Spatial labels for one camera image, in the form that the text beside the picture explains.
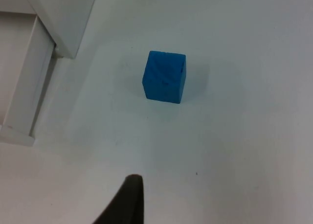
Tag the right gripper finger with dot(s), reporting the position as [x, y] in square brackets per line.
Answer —
[128, 204]

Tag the blue cube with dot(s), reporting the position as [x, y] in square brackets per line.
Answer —
[163, 79]

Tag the grey drawer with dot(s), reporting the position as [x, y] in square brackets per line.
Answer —
[27, 82]

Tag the grey chest of drawers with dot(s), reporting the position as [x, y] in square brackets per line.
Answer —
[71, 18]

